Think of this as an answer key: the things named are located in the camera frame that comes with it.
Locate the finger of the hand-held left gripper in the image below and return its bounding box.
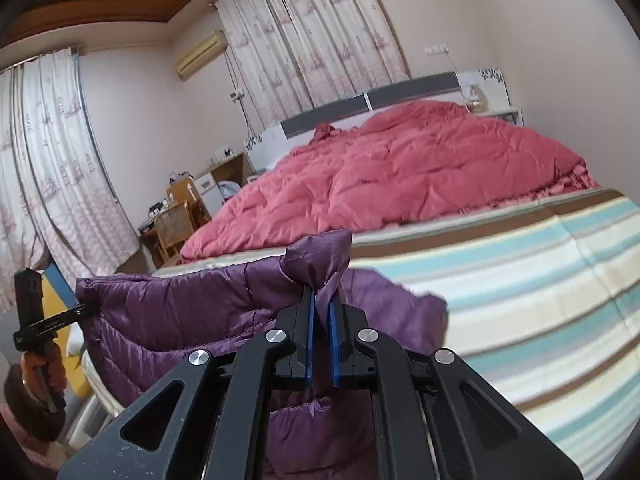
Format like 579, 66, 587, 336
46, 304, 96, 334

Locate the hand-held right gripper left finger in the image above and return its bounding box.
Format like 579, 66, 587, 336
57, 287, 317, 480

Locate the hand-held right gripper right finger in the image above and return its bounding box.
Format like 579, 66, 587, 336
327, 292, 583, 480

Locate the purple down jacket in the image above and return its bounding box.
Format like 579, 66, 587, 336
75, 230, 448, 480

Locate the person's left hand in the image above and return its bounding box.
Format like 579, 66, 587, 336
22, 344, 69, 402

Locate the patterned window curtain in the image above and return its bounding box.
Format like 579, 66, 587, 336
215, 0, 411, 123
0, 49, 141, 316

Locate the wicker chair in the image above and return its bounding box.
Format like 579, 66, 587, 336
152, 200, 198, 261

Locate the white mini fridge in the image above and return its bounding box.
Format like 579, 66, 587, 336
192, 172, 226, 216

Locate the pink comforter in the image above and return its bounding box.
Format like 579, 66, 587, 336
180, 100, 601, 263

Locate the wooden cabinet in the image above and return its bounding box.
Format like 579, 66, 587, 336
210, 152, 256, 191

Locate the striped bed sheet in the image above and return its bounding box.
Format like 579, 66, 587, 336
150, 187, 640, 480

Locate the white and grey headboard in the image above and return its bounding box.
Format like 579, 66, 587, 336
244, 69, 523, 171

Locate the glass table lamp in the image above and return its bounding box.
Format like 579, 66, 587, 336
465, 85, 488, 113

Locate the white bed frame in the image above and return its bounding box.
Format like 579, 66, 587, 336
65, 355, 121, 453

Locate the wall air conditioner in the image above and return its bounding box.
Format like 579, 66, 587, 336
174, 30, 230, 81

